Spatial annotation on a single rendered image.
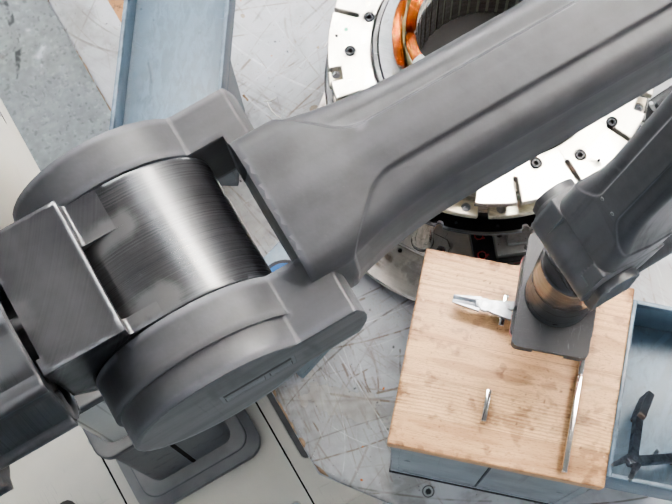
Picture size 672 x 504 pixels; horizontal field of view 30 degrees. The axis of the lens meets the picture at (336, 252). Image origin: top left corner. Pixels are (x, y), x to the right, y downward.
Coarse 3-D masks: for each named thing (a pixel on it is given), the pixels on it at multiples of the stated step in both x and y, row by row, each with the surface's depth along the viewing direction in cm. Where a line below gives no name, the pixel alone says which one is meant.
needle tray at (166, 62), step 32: (128, 0) 128; (160, 0) 132; (192, 0) 132; (224, 0) 132; (128, 32) 129; (160, 32) 131; (192, 32) 131; (224, 32) 127; (128, 64) 130; (160, 64) 130; (192, 64) 130; (224, 64) 126; (128, 96) 129; (160, 96) 129; (192, 96) 129
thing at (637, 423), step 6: (636, 420) 119; (642, 420) 119; (636, 426) 118; (642, 426) 118; (636, 432) 117; (630, 438) 117; (636, 438) 117; (630, 444) 116; (636, 444) 116; (630, 450) 116; (636, 450) 116
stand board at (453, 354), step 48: (432, 288) 119; (480, 288) 118; (432, 336) 117; (480, 336) 117; (624, 336) 117; (432, 384) 116; (480, 384) 116; (528, 384) 116; (432, 432) 115; (480, 432) 115; (528, 432) 115; (576, 432) 114; (576, 480) 113
